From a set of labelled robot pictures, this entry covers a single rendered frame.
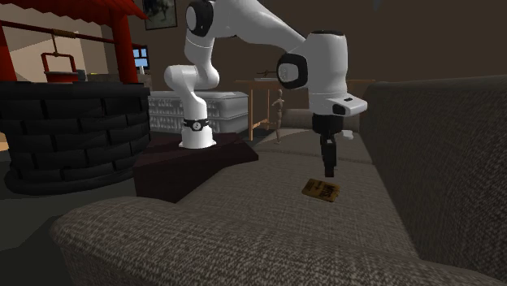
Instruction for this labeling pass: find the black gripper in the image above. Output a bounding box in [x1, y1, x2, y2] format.
[311, 112, 344, 179]

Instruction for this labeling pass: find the orange flat book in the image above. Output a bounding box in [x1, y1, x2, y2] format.
[301, 178, 341, 203]

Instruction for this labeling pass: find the wooden artist mannequin figure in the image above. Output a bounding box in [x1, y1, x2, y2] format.
[271, 88, 286, 145]

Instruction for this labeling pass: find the grey woven fabric sofa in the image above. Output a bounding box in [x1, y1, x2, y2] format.
[49, 75, 507, 286]

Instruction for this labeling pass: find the wooden side table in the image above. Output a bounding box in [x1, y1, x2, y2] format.
[234, 78, 376, 142]

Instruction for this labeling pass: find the white mattress bed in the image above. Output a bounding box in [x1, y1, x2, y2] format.
[148, 90, 249, 135]

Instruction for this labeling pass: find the dark red robot stand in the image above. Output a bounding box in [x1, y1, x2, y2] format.
[132, 132, 260, 204]

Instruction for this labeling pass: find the blue window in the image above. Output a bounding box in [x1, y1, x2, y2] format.
[132, 45, 150, 71]

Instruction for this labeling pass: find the black brick well red roof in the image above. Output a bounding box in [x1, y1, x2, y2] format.
[0, 0, 151, 196]

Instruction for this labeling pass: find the dark framed wall picture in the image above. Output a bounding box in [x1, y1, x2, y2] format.
[141, 0, 179, 32]

